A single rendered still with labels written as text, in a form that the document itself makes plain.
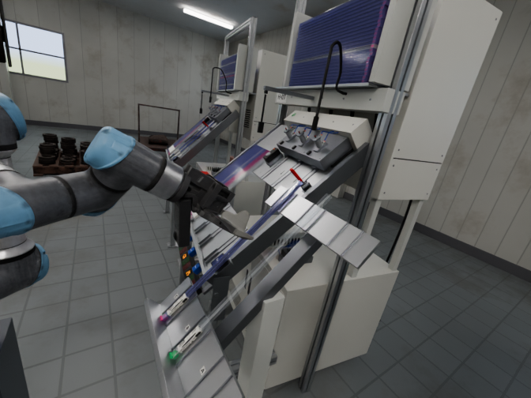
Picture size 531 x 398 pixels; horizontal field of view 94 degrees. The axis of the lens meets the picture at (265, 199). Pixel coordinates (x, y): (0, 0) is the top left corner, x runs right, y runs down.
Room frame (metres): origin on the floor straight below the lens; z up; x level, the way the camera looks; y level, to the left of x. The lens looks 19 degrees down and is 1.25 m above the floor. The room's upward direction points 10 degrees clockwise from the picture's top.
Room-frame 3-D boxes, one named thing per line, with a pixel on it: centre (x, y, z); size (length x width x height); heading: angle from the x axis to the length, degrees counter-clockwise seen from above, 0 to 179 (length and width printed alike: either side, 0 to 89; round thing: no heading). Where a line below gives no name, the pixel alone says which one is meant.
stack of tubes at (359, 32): (1.15, -0.19, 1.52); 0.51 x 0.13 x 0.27; 27
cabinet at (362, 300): (1.26, -0.27, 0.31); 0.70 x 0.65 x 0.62; 27
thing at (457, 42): (1.41, -0.57, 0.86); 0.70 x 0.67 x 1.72; 27
